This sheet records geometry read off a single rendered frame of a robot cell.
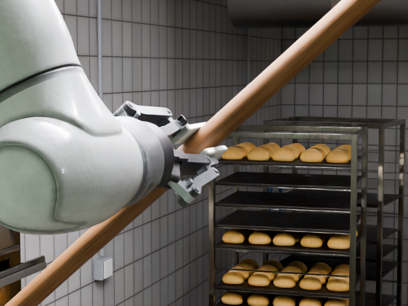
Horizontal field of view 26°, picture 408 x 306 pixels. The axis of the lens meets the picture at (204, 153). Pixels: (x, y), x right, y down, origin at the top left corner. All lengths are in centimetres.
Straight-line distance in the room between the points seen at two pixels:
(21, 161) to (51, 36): 13
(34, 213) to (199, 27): 396
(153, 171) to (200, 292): 397
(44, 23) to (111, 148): 12
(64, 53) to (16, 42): 4
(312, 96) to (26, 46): 545
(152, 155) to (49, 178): 17
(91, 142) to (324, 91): 544
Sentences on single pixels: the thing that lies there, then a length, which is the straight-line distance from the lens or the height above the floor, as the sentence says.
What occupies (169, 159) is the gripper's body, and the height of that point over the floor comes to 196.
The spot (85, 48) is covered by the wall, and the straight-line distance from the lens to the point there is 346.
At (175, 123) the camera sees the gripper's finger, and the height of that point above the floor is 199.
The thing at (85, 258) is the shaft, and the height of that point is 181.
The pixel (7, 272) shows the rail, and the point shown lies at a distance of 277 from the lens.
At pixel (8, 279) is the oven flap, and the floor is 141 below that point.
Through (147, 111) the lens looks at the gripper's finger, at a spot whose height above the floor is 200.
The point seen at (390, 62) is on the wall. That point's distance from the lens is 607.
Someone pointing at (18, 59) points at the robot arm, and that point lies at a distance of 76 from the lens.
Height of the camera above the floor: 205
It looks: 5 degrees down
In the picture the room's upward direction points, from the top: straight up
